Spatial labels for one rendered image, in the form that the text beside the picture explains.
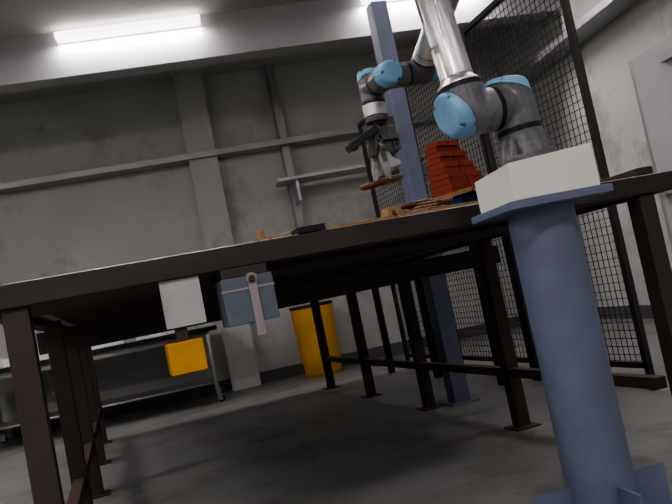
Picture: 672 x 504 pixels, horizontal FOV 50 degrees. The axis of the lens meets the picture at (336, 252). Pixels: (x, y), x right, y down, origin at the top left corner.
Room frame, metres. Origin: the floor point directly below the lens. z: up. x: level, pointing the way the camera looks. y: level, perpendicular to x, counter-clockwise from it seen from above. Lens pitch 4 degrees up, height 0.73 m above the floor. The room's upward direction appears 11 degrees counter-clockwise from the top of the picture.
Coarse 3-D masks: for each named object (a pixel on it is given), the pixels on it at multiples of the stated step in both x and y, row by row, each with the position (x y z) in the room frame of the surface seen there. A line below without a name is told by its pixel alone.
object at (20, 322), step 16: (16, 320) 1.70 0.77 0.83; (32, 320) 1.76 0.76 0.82; (16, 336) 1.69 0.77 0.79; (32, 336) 1.71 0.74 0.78; (16, 352) 1.69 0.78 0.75; (32, 352) 1.70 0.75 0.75; (16, 368) 1.69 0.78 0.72; (32, 368) 1.70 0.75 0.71; (16, 384) 1.69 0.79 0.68; (32, 384) 1.70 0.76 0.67; (16, 400) 1.69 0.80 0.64; (32, 400) 1.70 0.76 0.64; (32, 416) 1.70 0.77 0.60; (48, 416) 1.74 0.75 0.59; (32, 432) 1.69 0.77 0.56; (48, 432) 1.71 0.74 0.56; (32, 448) 1.69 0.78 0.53; (48, 448) 1.70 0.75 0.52; (32, 464) 1.69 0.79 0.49; (48, 464) 1.70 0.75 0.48; (32, 480) 1.69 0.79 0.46; (48, 480) 1.70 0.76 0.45; (32, 496) 1.69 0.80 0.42; (48, 496) 1.70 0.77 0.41
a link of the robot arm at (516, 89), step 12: (492, 84) 1.82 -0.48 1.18; (504, 84) 1.81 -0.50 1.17; (516, 84) 1.80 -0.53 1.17; (528, 84) 1.83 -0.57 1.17; (504, 96) 1.79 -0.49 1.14; (516, 96) 1.80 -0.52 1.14; (528, 96) 1.81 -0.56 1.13; (504, 108) 1.78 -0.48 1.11; (516, 108) 1.80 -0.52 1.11; (528, 108) 1.81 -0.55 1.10; (504, 120) 1.80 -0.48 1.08; (516, 120) 1.81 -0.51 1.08; (528, 120) 1.80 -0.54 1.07; (540, 120) 1.84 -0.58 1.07
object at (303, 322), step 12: (300, 312) 7.31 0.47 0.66; (324, 312) 7.33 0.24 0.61; (300, 324) 7.34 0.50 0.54; (312, 324) 7.29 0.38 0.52; (324, 324) 7.32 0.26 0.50; (300, 336) 7.37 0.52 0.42; (312, 336) 7.30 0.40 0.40; (336, 336) 7.45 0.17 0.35; (300, 348) 7.42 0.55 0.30; (312, 348) 7.31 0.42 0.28; (336, 348) 7.41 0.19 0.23; (312, 360) 7.33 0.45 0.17; (312, 372) 7.35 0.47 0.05
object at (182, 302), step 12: (192, 276) 1.82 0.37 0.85; (168, 288) 1.80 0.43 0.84; (180, 288) 1.81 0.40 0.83; (192, 288) 1.82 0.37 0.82; (168, 300) 1.80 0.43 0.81; (180, 300) 1.81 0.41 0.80; (192, 300) 1.82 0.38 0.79; (168, 312) 1.80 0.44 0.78; (180, 312) 1.81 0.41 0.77; (192, 312) 1.82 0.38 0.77; (204, 312) 1.83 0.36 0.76; (168, 324) 1.80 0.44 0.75; (180, 324) 1.81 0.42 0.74; (192, 324) 1.82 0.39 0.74
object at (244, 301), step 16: (224, 272) 1.84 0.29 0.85; (240, 272) 1.85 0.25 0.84; (256, 272) 1.86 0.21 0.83; (224, 288) 1.82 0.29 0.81; (240, 288) 1.83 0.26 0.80; (256, 288) 1.84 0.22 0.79; (272, 288) 1.86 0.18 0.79; (224, 304) 1.82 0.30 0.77; (240, 304) 1.83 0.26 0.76; (256, 304) 1.84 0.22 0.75; (272, 304) 1.86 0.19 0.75; (224, 320) 1.87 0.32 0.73; (240, 320) 1.83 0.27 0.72; (256, 320) 1.83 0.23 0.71
